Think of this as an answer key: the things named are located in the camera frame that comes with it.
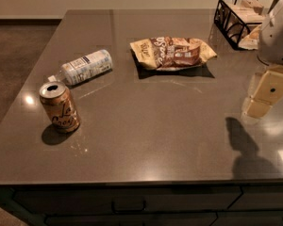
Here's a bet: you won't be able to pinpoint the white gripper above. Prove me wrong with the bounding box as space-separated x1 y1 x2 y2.
242 0 283 119

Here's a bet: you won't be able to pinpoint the orange LaCroix soda can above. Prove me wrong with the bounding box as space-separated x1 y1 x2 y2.
39 81 80 133

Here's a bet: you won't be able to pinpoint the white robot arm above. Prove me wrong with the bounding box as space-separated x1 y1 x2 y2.
242 0 283 119

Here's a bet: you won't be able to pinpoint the napkins in basket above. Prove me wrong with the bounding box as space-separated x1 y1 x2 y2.
225 0 265 50

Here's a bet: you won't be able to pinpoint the brown chip bag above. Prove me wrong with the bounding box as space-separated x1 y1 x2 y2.
130 37 217 72

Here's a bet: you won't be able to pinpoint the black wire basket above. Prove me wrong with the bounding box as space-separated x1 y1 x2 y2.
214 0 265 50

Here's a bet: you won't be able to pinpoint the black drawer handle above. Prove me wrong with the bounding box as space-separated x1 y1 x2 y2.
111 200 146 214

